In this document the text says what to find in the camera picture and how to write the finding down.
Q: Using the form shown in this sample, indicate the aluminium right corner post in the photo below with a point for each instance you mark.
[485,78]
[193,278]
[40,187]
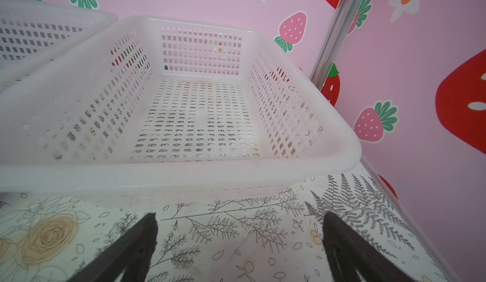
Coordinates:
[335,36]

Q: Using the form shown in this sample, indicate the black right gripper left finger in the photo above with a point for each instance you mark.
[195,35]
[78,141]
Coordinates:
[128,259]

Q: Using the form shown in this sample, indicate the white middle plastic basket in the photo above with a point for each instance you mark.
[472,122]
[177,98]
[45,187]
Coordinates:
[34,33]

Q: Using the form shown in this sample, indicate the white plastic basket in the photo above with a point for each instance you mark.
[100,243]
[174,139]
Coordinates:
[34,33]
[171,107]

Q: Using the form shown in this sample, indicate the white right plastic basket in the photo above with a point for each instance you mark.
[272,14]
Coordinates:
[171,107]

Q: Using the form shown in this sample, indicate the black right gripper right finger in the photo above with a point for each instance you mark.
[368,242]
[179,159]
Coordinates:
[350,256]

